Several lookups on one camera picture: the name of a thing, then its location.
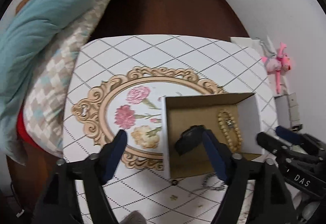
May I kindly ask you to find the thick silver chain bracelet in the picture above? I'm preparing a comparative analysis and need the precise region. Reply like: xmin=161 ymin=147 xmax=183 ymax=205
xmin=191 ymin=173 xmax=227 ymax=193

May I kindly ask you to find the white wall socket strip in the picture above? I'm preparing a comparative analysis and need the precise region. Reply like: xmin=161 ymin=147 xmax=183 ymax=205
xmin=287 ymin=92 xmax=303 ymax=132

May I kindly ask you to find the wooden bead bracelet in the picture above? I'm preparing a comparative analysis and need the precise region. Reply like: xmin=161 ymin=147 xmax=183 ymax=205
xmin=217 ymin=108 xmax=243 ymax=153

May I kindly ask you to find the brown wooden headboard piece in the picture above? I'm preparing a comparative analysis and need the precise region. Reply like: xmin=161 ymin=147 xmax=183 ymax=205
xmin=15 ymin=0 xmax=30 ymax=14

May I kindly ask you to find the checkered bed sheet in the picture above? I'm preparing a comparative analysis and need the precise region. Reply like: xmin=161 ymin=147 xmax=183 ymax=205
xmin=22 ymin=0 xmax=110 ymax=158

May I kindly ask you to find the white patterned tablecloth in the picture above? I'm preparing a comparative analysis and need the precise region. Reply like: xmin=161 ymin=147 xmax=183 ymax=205
xmin=63 ymin=34 xmax=277 ymax=223

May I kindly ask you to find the red blanket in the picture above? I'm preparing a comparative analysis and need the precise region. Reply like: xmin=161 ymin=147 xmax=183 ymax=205
xmin=16 ymin=108 xmax=42 ymax=150

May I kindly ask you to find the teal duvet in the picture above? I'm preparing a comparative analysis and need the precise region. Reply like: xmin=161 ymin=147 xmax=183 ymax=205
xmin=1 ymin=0 xmax=93 ymax=165

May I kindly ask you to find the small gold earring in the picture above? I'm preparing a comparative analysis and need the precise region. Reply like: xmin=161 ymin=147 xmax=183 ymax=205
xmin=170 ymin=195 xmax=178 ymax=201

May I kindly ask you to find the black band bracelet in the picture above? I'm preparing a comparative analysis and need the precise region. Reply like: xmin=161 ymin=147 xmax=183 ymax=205
xmin=173 ymin=124 xmax=207 ymax=157

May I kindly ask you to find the pink panther plush toy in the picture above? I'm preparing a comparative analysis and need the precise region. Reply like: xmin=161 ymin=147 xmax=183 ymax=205
xmin=261 ymin=42 xmax=292 ymax=95

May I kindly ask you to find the white cardboard box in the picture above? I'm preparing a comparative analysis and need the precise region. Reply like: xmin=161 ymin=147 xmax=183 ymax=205
xmin=162 ymin=93 xmax=264 ymax=179

